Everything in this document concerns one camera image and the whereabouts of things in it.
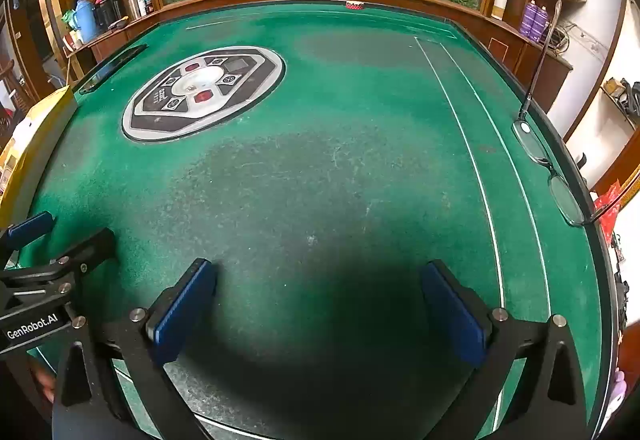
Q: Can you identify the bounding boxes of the gold framed cabinet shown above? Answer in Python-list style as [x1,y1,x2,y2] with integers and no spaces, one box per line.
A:
[30,0,101,85]

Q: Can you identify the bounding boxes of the purple bottle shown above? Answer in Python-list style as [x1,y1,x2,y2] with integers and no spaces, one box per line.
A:
[522,0,539,38]
[532,4,550,43]

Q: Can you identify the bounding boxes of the curved wooden counter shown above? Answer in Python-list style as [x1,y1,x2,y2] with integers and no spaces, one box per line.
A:
[65,0,574,117]

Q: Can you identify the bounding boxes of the blue thermos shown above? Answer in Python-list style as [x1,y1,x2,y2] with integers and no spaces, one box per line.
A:
[70,0,99,43]

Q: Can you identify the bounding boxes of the red packet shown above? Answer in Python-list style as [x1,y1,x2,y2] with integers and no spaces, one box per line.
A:
[594,180,627,241]

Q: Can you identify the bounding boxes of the eyeglasses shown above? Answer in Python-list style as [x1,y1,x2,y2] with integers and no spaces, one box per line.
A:
[511,0,627,227]

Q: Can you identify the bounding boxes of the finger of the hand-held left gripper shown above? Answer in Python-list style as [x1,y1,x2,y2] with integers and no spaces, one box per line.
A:
[0,227,119,318]
[0,211,55,267]

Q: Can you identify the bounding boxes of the tangle of cables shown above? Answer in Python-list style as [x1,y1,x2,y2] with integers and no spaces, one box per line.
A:
[549,18,602,54]

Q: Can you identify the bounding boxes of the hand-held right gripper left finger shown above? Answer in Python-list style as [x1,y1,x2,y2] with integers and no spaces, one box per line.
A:
[52,258,219,440]

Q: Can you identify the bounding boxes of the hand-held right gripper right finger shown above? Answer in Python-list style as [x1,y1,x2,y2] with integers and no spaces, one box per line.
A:
[419,260,601,440]

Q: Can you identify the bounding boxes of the black bag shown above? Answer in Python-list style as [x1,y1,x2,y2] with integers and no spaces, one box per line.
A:
[602,77,640,127]

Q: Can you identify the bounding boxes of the black coffee maker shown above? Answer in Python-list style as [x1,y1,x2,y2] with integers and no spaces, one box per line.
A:
[95,0,126,28]

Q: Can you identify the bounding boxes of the round table control panel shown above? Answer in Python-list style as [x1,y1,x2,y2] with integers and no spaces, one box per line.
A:
[121,46,287,143]

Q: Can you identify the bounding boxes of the black smartphone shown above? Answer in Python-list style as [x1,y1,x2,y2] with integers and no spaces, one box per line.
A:
[78,44,149,94]

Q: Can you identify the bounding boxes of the yellow box with white lining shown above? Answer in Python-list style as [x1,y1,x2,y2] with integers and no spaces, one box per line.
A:
[0,86,79,217]

